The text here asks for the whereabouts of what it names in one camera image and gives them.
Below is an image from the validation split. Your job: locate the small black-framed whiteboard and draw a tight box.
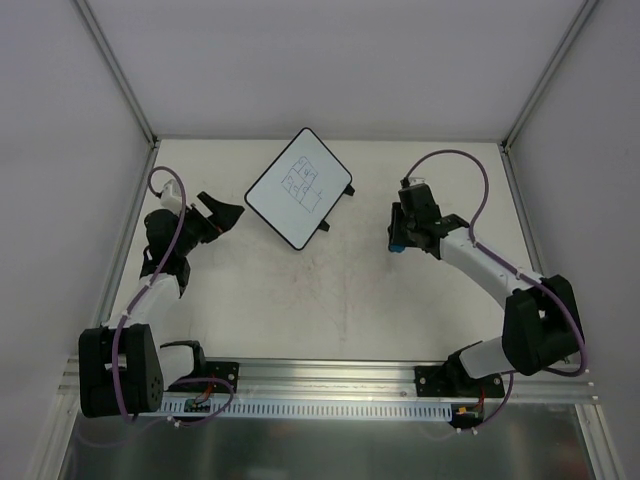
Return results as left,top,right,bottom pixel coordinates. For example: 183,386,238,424
244,127,355,251

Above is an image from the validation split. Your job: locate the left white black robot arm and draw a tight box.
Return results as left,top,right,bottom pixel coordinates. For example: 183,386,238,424
78,192,244,419

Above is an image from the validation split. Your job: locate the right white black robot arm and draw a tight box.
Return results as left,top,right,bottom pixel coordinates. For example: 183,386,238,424
388,179,585,397

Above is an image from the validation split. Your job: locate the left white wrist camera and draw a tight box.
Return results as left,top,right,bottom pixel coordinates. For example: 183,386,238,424
160,179,184,215

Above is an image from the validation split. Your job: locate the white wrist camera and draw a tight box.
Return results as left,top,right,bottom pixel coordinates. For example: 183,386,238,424
160,179,184,215
401,177,426,188

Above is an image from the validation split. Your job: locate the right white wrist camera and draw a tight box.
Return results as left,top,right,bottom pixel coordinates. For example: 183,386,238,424
401,177,426,188

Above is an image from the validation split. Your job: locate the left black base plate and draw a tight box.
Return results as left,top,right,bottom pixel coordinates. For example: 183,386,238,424
203,360,240,395

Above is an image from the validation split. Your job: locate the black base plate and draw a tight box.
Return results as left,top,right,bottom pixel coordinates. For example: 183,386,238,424
414,365,505,399
203,360,240,395

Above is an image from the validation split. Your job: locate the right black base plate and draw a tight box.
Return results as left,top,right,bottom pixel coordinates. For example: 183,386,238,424
414,365,505,399

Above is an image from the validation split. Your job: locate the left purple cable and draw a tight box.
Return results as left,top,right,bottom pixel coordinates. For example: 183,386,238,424
74,166,236,446

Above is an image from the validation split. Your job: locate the purple cable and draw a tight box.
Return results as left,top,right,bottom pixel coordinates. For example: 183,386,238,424
401,148,587,436
74,166,236,446

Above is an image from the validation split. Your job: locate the aluminium mounting rail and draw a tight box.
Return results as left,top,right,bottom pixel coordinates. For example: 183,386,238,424
57,353,600,402

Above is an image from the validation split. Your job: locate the white slotted cable duct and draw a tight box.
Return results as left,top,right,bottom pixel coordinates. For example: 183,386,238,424
152,395,453,423

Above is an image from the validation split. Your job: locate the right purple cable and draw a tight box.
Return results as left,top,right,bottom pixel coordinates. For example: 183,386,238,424
401,148,587,436

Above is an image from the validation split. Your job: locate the left aluminium frame post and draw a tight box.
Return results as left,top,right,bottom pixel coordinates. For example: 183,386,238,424
71,0,158,147

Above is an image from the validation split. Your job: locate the aluminium frame post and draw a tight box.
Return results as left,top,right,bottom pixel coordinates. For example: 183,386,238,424
500,0,600,152
71,0,158,147

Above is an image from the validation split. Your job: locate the right aluminium frame post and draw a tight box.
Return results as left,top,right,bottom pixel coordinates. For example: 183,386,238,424
500,0,600,152

